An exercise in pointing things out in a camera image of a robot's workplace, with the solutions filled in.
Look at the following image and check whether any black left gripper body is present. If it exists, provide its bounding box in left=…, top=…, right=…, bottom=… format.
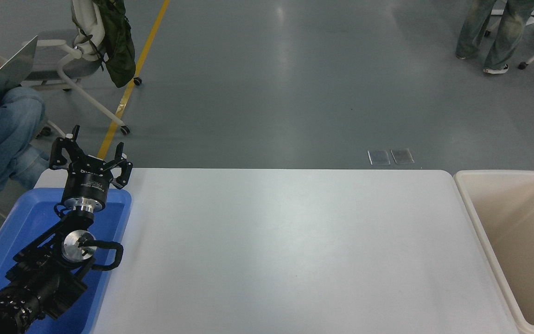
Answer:
left=61, top=156, right=115, bottom=203

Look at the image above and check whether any large pale plastic bin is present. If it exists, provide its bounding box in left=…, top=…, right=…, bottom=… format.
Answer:
left=453, top=170, right=534, bottom=334

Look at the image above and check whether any seated person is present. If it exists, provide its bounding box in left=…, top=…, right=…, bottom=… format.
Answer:
left=0, top=22, right=53, bottom=193

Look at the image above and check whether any blue plastic tray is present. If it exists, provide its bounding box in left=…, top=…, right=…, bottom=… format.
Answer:
left=0, top=187, right=132, bottom=334

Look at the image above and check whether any silver laptop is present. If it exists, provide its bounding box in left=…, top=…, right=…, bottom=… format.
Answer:
left=0, top=36, right=38, bottom=129

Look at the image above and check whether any white grey office chair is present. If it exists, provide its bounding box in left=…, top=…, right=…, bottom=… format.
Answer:
left=20, top=0, right=142, bottom=135

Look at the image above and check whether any dark green backpack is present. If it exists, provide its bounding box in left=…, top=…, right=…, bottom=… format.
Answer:
left=92, top=0, right=136, bottom=89

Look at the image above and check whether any metal floor plate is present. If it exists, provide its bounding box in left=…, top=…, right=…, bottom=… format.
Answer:
left=368, top=150, right=391, bottom=166
left=390, top=148, right=415, bottom=165

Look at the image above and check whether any standing person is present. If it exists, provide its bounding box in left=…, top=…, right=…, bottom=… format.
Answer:
left=455, top=0, right=534, bottom=75

